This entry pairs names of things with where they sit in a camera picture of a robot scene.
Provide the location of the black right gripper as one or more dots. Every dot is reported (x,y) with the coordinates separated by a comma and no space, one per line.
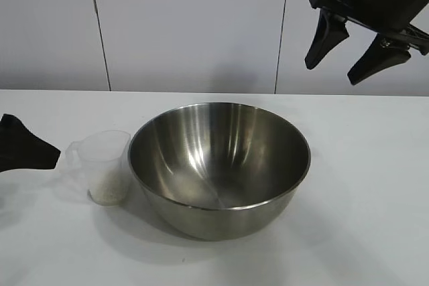
(388,1)

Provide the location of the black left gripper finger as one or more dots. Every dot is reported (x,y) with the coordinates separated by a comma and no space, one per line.
(23,152)

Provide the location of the clear plastic measuring cup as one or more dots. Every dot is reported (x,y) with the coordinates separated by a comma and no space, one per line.
(107,162)

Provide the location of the white rice grains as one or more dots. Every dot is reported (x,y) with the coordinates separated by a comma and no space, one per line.
(109,190)

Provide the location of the stainless steel mixing bowl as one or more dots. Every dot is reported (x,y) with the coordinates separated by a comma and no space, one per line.
(218,168)

